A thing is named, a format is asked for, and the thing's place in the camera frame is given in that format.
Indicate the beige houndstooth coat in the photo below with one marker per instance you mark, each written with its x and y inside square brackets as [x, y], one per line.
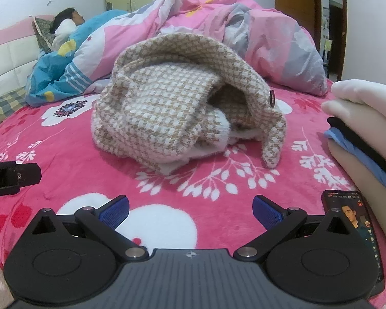
[167, 103]

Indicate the pink floral blanket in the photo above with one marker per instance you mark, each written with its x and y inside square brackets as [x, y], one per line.
[83, 167]

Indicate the blue folded garment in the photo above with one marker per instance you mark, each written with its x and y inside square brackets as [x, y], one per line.
[363, 164]

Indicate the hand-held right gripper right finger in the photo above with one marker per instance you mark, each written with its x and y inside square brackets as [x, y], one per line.
[266, 212]

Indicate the pink and white headboard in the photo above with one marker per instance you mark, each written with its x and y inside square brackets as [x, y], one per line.
[9, 58]

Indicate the wooden door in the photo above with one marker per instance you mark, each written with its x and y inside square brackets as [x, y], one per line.
[296, 3]

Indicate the plaid pillow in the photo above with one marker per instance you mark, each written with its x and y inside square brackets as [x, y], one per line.
[6, 106]

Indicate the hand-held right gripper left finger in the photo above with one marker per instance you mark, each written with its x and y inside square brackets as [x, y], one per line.
[115, 211]

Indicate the dark patterned pillow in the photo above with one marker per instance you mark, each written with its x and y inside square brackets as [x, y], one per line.
[43, 30]

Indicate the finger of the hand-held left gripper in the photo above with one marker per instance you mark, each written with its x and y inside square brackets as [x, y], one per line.
[29, 173]

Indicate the black smartphone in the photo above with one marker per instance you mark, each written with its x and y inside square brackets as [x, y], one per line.
[357, 225]

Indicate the black folded garment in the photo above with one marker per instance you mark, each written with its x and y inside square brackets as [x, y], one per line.
[357, 138]

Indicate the pink and blue quilt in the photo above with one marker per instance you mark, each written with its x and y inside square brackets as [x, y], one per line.
[244, 38]

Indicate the wooden door frame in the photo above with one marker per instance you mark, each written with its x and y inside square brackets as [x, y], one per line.
[344, 22]

